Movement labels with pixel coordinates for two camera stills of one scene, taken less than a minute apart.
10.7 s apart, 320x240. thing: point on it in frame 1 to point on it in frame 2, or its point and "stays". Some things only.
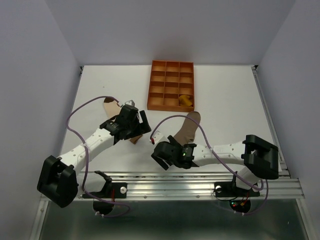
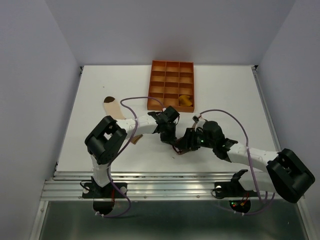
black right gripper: [162, 162] to [189, 136]
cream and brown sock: [112, 108] stays
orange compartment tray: [169, 80] stays
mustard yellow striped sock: [185, 100] stays
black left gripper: [142, 128] to [171, 138]
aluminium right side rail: [284, 171] stays
